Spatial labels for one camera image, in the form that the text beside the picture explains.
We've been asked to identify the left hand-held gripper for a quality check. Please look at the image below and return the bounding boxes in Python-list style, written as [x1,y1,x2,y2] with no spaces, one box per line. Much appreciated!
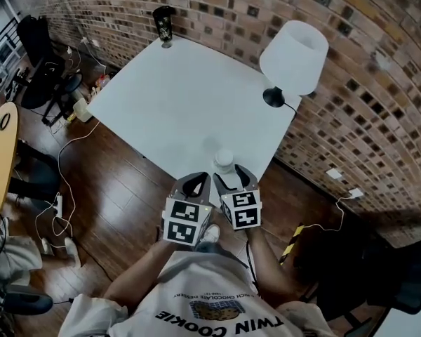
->
[161,171,213,248]

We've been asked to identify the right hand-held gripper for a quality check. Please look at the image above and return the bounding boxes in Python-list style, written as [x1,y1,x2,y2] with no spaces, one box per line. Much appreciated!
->
[213,164,262,232]

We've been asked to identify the clear plastic cup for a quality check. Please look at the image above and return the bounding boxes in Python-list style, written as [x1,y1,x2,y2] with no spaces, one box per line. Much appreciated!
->
[213,148,235,176]

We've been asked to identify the person's right forearm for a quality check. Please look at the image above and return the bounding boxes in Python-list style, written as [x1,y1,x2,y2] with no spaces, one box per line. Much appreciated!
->
[246,227,300,310]

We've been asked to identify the person's left forearm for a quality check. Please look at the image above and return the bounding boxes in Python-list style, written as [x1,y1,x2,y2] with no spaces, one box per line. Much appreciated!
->
[103,239,177,302]

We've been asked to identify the person's white shoe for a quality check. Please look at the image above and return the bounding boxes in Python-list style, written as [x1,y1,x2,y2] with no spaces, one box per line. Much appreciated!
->
[195,224,221,253]

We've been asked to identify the yellow black striped tape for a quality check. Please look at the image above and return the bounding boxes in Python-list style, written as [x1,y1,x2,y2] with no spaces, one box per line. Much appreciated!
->
[279,224,305,267]

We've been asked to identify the person's white printed shirt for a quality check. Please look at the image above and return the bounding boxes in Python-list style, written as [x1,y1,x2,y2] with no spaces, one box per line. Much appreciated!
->
[107,250,333,337]

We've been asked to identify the white power strip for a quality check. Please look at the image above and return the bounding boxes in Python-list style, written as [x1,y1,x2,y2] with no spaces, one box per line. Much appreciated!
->
[53,194,65,218]

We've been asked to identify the small cream waste bin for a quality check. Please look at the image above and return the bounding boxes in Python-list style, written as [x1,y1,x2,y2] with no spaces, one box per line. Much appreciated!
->
[73,98,93,123]

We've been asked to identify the colourful snack bag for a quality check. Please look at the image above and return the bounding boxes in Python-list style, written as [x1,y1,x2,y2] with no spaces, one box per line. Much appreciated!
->
[93,72,110,91]

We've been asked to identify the white shade table lamp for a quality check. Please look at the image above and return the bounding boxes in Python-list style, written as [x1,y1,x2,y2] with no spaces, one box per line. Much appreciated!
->
[259,20,330,110]

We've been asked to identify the person's light trousers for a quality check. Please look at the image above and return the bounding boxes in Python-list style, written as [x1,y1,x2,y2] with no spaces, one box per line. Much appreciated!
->
[57,292,129,337]

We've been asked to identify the black patterned tumbler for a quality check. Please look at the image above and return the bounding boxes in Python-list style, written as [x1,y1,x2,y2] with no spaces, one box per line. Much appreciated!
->
[152,6,177,49]

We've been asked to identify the black padded chair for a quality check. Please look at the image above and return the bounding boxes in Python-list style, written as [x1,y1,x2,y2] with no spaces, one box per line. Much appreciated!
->
[314,209,421,331]

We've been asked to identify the black office chair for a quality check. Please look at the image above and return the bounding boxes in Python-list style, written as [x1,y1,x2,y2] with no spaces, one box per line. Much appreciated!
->
[16,14,84,123]

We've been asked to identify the round yellow wooden table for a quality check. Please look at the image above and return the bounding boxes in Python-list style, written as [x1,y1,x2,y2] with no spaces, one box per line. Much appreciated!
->
[0,102,19,220]

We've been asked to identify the black chair base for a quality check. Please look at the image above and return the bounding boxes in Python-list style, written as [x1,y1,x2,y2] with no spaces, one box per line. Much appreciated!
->
[0,284,54,329]

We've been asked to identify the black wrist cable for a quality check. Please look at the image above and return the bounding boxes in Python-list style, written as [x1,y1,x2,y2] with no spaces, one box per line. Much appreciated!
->
[244,239,260,289]

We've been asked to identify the black lamp cable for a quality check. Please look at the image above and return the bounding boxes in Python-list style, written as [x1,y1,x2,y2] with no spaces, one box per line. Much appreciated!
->
[283,100,299,122]

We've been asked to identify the white socket cable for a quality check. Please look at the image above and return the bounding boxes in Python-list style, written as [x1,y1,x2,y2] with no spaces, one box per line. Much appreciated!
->
[294,195,354,237]

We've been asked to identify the long white floor cable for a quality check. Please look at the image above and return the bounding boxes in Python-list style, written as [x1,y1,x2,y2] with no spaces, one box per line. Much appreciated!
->
[34,119,101,249]

